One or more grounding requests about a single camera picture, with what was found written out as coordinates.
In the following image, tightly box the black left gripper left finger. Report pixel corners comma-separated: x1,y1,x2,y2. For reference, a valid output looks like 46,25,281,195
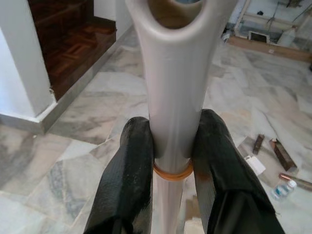
84,116,156,234

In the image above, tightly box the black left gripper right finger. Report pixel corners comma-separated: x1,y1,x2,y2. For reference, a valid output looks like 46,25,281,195
192,109,286,234

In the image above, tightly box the beige broom with purple bristles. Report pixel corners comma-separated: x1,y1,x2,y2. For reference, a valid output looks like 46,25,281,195
124,0,238,234

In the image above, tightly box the white paper card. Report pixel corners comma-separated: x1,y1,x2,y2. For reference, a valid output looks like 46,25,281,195
243,156,266,175

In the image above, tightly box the short dark wooden block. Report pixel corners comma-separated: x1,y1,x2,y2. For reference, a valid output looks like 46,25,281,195
253,133,266,155

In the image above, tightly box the clear water bottle blue label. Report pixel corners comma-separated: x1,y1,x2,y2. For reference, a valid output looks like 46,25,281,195
271,180,298,201

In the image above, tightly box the long dark wooden block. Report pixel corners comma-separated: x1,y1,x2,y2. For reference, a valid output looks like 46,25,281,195
269,138,298,172

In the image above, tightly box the copper metal tube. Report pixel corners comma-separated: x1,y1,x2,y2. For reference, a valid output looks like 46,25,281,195
278,172,312,188

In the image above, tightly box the long flat cardboard box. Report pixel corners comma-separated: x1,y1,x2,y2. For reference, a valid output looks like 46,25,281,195
227,36,312,62

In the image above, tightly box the dark wooden parquet step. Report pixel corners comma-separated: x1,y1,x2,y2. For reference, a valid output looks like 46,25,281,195
28,0,118,101

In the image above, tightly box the white framed wall vent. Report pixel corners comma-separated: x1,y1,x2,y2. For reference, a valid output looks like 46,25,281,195
247,30,270,44

